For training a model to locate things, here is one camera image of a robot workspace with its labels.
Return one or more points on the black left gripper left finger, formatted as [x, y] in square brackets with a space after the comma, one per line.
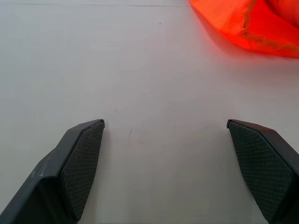
[70, 168]

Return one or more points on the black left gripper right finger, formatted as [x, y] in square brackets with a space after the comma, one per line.
[261, 163]

